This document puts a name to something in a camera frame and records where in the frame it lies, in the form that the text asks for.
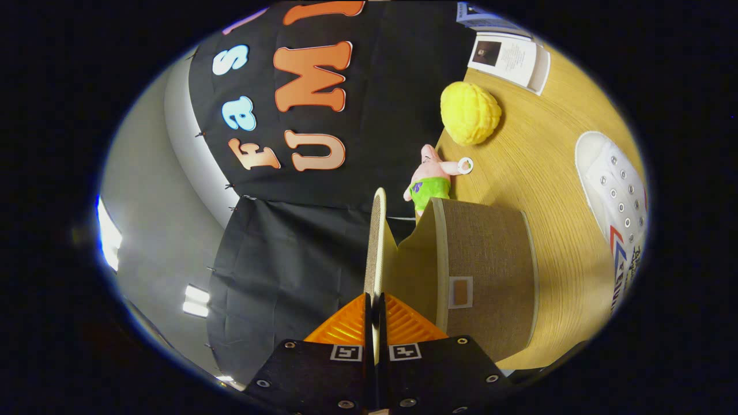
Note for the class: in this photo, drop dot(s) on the white portrait cover book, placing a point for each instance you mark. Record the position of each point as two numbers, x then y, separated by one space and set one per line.
507 57

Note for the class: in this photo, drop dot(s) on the blue cover book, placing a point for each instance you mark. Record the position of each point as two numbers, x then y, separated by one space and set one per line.
470 12

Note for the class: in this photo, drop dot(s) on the ceiling light panel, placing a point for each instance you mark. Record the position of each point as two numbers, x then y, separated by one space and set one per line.
225 378
196 301
108 233

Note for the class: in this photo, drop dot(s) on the white striped canvas shoe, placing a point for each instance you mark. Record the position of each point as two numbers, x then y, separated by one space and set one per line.
611 184

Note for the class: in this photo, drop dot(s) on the yellow plush ball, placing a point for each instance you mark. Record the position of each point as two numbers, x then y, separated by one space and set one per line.
470 112

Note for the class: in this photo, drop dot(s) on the brown fabric storage box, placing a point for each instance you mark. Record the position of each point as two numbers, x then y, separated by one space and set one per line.
490 276

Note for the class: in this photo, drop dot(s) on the pink starfish plush toy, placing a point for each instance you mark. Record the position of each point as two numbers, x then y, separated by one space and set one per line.
429 173

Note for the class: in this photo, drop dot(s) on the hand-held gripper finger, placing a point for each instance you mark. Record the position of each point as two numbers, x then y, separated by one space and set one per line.
383 328
369 328

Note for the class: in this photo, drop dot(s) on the row of black backdrop clips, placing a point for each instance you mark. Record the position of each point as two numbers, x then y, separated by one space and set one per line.
229 186

